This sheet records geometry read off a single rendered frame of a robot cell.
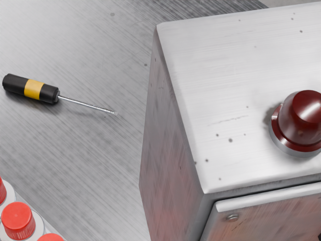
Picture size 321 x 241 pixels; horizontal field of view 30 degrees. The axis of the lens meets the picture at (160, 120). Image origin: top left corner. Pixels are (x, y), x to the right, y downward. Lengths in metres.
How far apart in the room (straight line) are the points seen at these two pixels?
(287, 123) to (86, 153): 0.74
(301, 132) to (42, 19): 0.92
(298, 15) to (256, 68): 0.04
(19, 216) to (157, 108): 0.38
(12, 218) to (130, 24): 0.56
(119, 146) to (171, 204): 0.67
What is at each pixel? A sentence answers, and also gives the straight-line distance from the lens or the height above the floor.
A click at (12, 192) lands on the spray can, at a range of 0.72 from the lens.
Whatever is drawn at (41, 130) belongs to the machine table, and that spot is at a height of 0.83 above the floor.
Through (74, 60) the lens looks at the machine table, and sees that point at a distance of 1.08.
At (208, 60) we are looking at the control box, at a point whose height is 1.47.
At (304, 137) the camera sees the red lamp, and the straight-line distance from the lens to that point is 0.25.
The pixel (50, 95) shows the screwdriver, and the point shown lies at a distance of 1.01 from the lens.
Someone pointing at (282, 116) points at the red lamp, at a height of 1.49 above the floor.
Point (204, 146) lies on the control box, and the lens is 0.26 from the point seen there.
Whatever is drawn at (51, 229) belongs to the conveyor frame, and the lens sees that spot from 0.88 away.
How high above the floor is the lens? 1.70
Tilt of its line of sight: 60 degrees down
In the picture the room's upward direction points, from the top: 8 degrees clockwise
